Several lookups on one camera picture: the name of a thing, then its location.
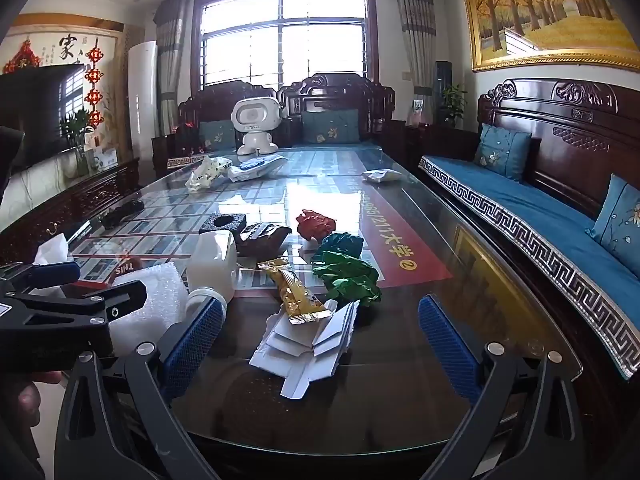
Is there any white bubble wrap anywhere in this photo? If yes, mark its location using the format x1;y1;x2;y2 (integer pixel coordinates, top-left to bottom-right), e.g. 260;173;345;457
110;262;188;356

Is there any white plastic jug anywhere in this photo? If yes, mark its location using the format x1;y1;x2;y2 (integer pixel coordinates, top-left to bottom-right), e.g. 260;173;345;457
184;230;238;318

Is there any white cardboard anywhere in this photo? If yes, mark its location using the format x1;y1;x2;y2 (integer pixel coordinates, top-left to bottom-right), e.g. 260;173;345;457
248;299;360;400

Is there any gold snack wrapper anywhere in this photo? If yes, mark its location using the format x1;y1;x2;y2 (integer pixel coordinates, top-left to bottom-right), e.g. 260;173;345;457
257;259;333;325

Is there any green paper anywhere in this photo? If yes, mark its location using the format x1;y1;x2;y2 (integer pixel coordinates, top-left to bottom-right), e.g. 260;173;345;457
311;252;381;307

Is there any brown bag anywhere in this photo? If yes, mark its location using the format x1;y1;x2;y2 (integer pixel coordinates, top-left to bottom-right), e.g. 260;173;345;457
236;222;292;262

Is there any teal paper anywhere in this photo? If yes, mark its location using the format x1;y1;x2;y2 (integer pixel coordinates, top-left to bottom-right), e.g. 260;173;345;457
314;232;363;260

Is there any red paper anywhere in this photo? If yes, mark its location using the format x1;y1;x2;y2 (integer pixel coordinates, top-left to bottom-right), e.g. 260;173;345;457
296;209;336;243

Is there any person left hand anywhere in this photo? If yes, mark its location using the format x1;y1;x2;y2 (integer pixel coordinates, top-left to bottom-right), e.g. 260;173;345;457
1;372;62;460

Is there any white tissue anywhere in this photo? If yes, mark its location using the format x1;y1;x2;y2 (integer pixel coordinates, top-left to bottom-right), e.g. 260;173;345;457
34;234;74;266

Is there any dark wooden tv cabinet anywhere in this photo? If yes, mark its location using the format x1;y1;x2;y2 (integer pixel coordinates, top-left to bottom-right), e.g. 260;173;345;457
1;158;139;264

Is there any black remote on table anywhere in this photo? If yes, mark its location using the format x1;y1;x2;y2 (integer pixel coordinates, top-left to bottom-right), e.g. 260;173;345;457
100;200;144;230

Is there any green plant in vase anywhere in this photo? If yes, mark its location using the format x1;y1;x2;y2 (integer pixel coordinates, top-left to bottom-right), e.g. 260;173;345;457
60;108;93;177

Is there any white printed plastic bag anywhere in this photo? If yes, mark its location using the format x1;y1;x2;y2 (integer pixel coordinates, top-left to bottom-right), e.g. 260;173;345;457
186;156;232;193

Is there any black television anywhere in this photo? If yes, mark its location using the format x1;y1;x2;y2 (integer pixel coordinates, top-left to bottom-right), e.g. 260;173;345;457
1;64;85;172

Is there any red chinese knot ornament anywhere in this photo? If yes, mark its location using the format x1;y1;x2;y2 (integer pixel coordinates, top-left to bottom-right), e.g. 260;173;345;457
84;41;104;130

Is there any white blue plastic package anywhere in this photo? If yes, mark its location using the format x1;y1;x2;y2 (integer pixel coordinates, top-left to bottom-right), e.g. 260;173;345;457
227;154;288;182

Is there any dark wooden armchair left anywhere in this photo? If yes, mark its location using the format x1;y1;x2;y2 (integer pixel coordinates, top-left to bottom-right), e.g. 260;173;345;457
152;80;277;177

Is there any dark wooden armchair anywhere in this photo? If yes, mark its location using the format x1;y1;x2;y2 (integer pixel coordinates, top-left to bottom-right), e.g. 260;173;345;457
152;80;277;177
274;73;407;162

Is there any blue pillow near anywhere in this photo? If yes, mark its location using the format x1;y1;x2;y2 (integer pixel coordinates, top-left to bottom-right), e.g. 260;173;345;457
587;174;640;276

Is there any blue pillow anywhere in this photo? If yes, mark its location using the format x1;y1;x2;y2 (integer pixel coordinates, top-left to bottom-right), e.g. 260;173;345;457
474;124;532;181
587;174;640;276

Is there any small white packet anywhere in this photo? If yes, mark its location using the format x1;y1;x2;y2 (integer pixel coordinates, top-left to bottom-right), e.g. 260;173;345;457
362;169;402;184

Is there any blue cushioned wooden sofa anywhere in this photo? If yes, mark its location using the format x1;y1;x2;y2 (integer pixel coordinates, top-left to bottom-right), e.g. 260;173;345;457
419;78;639;379

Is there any blue pillow far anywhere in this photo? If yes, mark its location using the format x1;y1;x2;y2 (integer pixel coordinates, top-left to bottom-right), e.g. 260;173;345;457
474;124;532;181

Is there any white toy robot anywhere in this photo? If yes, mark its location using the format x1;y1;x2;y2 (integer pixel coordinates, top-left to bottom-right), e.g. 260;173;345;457
231;96;282;156

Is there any white floor air conditioner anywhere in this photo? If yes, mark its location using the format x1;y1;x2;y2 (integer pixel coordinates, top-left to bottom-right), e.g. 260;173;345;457
128;41;157;162

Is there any potted green plant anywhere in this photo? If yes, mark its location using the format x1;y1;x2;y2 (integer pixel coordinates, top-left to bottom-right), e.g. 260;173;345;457
438;84;466;128

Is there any dark wooden armchair right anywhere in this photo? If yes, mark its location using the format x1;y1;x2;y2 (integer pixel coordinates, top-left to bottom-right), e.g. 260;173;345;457
274;73;407;162

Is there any left window curtain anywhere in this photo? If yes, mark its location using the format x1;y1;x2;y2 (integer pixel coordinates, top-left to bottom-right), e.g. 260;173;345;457
154;0;186;136

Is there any window curtain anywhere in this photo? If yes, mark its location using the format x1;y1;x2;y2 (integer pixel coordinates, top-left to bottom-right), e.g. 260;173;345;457
154;0;186;136
397;0;437;122

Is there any gold framed tree painting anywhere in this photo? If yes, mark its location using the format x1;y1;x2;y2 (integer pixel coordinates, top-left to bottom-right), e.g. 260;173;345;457
464;0;639;72

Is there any right window curtain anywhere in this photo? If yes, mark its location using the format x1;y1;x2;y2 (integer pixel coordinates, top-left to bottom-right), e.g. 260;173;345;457
397;0;437;122

